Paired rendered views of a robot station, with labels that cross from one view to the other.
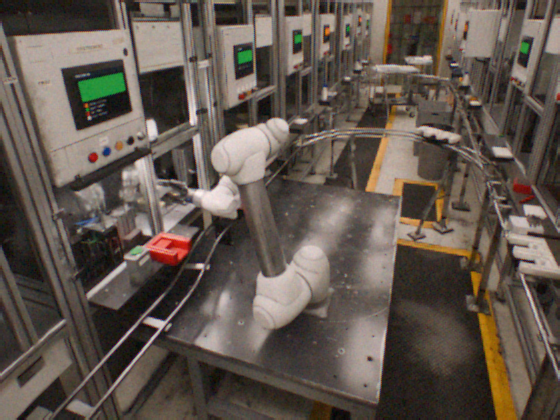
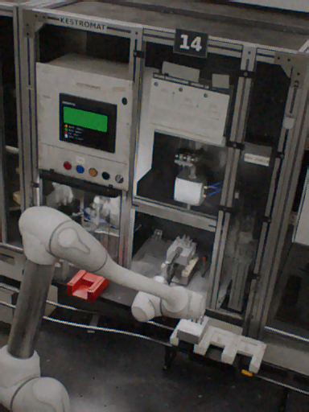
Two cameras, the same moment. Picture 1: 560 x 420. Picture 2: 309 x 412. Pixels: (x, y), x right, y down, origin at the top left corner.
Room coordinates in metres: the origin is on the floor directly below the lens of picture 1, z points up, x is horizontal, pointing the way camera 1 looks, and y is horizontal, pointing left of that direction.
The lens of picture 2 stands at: (1.55, -1.50, 2.49)
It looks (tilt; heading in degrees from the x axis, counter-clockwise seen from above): 29 degrees down; 91
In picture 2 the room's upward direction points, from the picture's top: 5 degrees clockwise
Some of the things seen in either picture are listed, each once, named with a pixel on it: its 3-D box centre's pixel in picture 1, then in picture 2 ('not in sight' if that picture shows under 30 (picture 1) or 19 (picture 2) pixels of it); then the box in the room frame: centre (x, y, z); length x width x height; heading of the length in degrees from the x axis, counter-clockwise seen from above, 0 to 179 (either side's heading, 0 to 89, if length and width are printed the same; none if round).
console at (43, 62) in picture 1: (70, 100); (95, 119); (1.24, 0.78, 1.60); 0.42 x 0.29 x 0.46; 161
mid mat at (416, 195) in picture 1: (418, 200); not in sight; (3.27, -1.35, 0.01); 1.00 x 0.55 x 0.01; 161
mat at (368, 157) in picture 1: (374, 126); not in sight; (5.85, -1.46, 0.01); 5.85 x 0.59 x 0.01; 161
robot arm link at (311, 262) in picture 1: (309, 272); (45, 408); (1.21, -0.08, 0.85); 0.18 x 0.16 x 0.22; 142
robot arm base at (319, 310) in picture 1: (312, 292); not in sight; (1.24, -0.09, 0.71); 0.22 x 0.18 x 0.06; 161
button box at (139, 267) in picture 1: (137, 263); (59, 265); (1.12, 0.61, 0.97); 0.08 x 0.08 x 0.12; 71
